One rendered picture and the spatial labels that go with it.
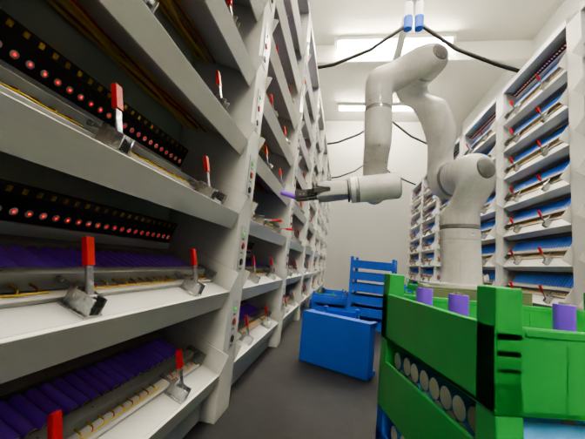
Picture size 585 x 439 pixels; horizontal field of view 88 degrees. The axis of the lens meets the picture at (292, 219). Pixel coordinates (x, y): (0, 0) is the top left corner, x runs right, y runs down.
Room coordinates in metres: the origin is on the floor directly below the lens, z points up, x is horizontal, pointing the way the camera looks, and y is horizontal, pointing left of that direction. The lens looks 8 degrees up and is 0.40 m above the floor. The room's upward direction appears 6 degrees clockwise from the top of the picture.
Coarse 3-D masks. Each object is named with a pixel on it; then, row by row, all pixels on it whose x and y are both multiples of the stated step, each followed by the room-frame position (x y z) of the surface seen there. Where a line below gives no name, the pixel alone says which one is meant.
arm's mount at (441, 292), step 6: (432, 288) 0.92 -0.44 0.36; (438, 288) 0.92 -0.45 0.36; (444, 288) 0.91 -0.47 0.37; (450, 288) 0.91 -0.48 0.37; (456, 288) 0.90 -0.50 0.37; (462, 288) 0.90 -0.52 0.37; (438, 294) 0.92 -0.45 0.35; (444, 294) 0.91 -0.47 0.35; (468, 294) 0.89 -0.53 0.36; (474, 294) 0.89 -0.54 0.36; (522, 294) 0.85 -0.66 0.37; (528, 294) 0.85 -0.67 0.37; (474, 300) 0.89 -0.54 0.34; (522, 300) 0.85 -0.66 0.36; (528, 300) 0.85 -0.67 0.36
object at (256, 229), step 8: (256, 224) 0.95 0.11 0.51; (272, 224) 1.49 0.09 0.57; (280, 224) 1.48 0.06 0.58; (256, 232) 0.99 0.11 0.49; (264, 232) 1.07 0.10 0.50; (272, 232) 1.18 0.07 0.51; (280, 232) 1.48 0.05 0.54; (288, 232) 1.47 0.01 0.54; (272, 240) 1.24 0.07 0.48; (280, 240) 1.38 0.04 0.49
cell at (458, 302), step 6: (450, 294) 0.30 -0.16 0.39; (456, 294) 0.30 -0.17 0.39; (462, 294) 0.30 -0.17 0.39; (450, 300) 0.30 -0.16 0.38; (456, 300) 0.30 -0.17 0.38; (462, 300) 0.30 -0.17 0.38; (468, 300) 0.30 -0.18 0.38; (450, 306) 0.30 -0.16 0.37; (456, 306) 0.30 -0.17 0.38; (462, 306) 0.30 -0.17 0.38; (468, 306) 0.30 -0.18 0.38; (456, 312) 0.30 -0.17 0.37; (462, 312) 0.30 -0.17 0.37; (468, 312) 0.30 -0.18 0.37
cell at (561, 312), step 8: (552, 304) 0.31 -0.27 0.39; (560, 304) 0.31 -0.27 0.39; (568, 304) 0.31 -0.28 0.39; (552, 312) 0.32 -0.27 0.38; (560, 312) 0.31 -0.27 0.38; (568, 312) 0.30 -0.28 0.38; (552, 320) 0.32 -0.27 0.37; (560, 320) 0.31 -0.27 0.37; (568, 320) 0.30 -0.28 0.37; (560, 328) 0.31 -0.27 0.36; (568, 328) 0.30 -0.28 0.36; (576, 328) 0.30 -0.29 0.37
